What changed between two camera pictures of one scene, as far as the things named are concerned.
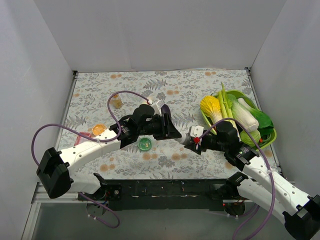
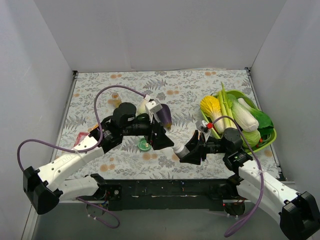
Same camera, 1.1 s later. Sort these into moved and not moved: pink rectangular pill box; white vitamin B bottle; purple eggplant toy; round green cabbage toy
Moved: white vitamin B bottle
Not moved: round green cabbage toy; purple eggplant toy; pink rectangular pill box
